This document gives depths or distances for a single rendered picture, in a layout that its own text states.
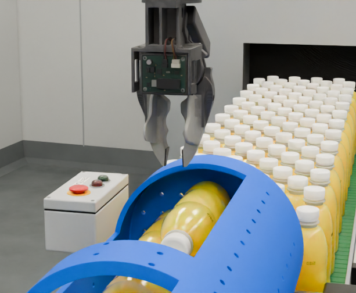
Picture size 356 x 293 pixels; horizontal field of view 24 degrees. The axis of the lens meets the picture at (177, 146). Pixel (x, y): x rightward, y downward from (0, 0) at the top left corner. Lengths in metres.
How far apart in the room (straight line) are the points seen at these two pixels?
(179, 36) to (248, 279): 0.29
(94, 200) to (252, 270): 0.59
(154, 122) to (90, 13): 4.94
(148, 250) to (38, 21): 5.30
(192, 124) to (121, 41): 4.87
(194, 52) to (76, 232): 0.65
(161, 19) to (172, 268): 0.28
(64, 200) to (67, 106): 4.61
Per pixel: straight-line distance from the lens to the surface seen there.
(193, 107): 1.02
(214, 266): 0.92
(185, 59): 0.96
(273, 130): 2.06
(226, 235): 1.00
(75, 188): 1.56
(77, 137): 6.14
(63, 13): 6.05
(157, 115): 1.04
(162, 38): 0.96
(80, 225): 1.54
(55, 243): 1.57
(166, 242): 1.09
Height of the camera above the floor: 1.54
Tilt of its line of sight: 13 degrees down
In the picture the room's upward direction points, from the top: straight up
